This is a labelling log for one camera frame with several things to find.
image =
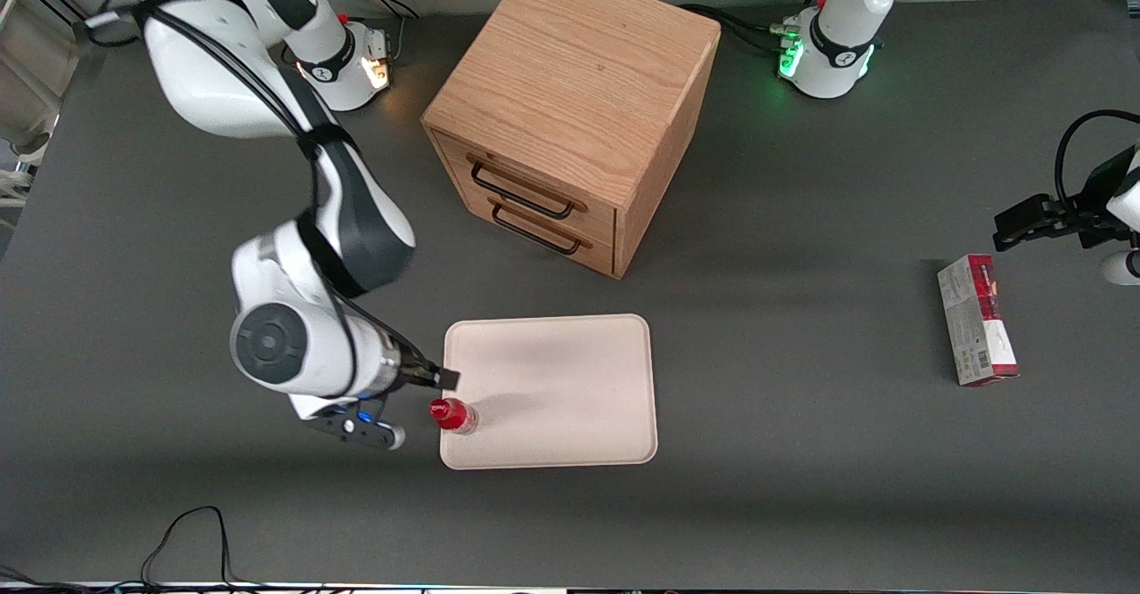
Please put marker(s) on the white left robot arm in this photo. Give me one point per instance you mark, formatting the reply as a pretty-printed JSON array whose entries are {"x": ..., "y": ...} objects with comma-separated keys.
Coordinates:
[{"x": 842, "y": 24}]

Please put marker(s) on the wooden two-drawer cabinet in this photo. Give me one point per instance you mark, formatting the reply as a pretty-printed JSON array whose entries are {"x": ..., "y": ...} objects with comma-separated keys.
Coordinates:
[{"x": 570, "y": 86}]

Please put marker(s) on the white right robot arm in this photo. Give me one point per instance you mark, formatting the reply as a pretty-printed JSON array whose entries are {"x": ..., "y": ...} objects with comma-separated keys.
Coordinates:
[{"x": 267, "y": 220}]

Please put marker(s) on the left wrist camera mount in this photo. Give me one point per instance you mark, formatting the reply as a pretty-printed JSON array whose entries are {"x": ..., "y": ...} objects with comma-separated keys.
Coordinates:
[{"x": 1120, "y": 269}]

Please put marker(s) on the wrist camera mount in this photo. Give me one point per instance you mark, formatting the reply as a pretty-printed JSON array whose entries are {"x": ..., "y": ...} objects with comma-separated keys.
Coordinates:
[
  {"x": 356, "y": 425},
  {"x": 1120, "y": 269}
]

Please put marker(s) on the red coke bottle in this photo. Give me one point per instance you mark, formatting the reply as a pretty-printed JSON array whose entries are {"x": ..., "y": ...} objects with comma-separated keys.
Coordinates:
[{"x": 452, "y": 416}]

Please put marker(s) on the red and grey carton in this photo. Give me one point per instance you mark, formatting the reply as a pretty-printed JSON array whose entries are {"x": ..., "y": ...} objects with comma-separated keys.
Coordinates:
[{"x": 977, "y": 320}]

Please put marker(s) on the beige plastic tray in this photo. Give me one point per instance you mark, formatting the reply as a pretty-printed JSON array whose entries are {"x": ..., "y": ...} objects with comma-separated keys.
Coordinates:
[{"x": 561, "y": 391}]

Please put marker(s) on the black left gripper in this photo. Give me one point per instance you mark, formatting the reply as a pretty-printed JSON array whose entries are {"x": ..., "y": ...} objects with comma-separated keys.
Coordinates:
[{"x": 1094, "y": 205}]

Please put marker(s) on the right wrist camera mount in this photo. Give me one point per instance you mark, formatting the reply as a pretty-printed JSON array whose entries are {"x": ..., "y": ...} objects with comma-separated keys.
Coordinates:
[{"x": 356, "y": 425}]

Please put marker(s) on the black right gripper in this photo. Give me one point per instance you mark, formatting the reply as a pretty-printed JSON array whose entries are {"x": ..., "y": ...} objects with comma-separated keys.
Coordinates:
[{"x": 415, "y": 368}]

